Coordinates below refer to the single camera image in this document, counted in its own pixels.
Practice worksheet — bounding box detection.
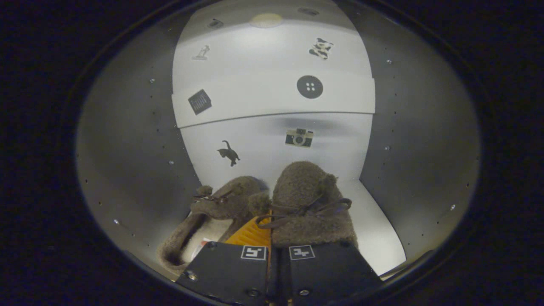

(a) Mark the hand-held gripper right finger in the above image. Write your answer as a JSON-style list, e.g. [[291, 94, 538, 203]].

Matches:
[[272, 242, 383, 306]]

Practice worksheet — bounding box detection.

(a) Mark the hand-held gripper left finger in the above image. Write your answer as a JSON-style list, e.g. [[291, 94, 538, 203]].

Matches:
[[176, 210, 272, 306]]

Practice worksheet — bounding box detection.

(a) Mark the brown fuzzy shoe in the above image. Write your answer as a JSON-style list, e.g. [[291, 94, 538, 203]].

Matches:
[[157, 176, 270, 272], [255, 161, 358, 249]]

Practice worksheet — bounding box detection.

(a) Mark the grey shoe cabinet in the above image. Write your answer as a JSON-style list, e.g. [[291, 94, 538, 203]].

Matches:
[[76, 0, 481, 281]]

